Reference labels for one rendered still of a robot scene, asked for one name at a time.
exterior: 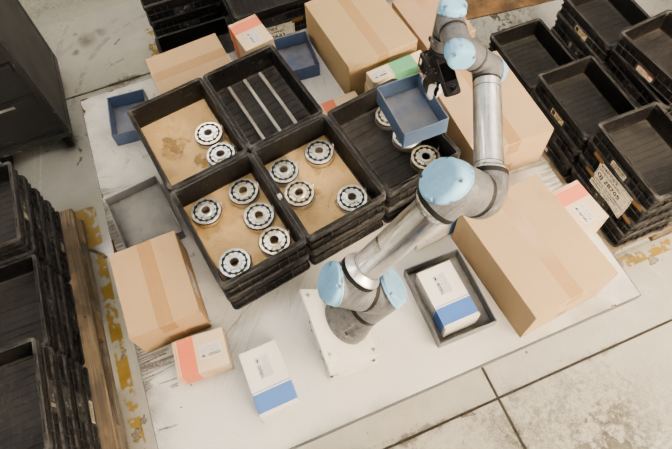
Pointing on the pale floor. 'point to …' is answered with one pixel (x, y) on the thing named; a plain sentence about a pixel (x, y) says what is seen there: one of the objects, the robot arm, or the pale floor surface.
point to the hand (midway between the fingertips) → (433, 98)
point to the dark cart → (28, 83)
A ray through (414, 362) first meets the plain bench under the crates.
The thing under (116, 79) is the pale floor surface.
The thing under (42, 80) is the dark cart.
